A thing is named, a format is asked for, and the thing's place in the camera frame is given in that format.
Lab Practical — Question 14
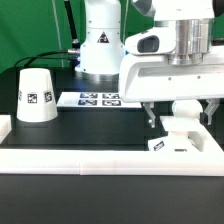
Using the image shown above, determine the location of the white U-shaped fence frame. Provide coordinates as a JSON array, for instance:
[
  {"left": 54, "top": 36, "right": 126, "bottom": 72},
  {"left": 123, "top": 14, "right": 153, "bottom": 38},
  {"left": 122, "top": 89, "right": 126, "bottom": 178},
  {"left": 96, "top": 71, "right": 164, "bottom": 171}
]
[{"left": 0, "top": 125, "right": 224, "bottom": 176}]

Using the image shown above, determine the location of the white lamp base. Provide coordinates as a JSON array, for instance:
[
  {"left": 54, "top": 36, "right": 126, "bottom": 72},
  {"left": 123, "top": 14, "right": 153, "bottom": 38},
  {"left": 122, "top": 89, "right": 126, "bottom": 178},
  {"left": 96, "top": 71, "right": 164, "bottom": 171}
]
[{"left": 148, "top": 116, "right": 203, "bottom": 153}]

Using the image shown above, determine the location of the white lamp bulb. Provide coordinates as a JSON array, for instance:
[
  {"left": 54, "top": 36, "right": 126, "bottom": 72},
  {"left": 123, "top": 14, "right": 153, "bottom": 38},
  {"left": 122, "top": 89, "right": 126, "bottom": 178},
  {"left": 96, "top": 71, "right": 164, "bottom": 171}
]
[{"left": 172, "top": 100, "right": 203, "bottom": 119}]

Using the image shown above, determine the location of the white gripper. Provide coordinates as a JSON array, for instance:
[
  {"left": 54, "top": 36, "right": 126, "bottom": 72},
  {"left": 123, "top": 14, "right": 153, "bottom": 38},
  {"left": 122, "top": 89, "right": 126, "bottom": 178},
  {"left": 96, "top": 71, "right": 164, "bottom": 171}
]
[{"left": 118, "top": 29, "right": 224, "bottom": 128}]

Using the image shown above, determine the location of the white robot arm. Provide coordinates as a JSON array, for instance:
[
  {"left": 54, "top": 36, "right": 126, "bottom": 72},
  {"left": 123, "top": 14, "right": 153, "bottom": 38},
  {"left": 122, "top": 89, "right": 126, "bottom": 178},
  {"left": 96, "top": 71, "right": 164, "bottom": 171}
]
[{"left": 79, "top": 0, "right": 224, "bottom": 121}]

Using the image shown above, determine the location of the black cable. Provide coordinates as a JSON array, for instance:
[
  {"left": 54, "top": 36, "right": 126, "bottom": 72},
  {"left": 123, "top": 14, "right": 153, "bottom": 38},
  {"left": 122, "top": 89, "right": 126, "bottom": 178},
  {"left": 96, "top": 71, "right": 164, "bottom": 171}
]
[{"left": 13, "top": 0, "right": 83, "bottom": 68}]

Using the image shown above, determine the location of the white lamp shade cone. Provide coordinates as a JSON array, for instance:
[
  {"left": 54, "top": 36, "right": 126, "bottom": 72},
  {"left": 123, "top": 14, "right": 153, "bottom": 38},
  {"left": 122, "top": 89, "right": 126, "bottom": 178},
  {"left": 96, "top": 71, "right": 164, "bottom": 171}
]
[{"left": 17, "top": 68, "right": 58, "bottom": 123}]

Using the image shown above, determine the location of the white marker tag sheet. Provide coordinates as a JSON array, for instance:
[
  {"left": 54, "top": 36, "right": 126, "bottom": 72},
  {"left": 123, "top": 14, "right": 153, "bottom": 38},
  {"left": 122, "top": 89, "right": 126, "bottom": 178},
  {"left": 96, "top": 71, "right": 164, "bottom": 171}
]
[{"left": 57, "top": 92, "right": 141, "bottom": 108}]

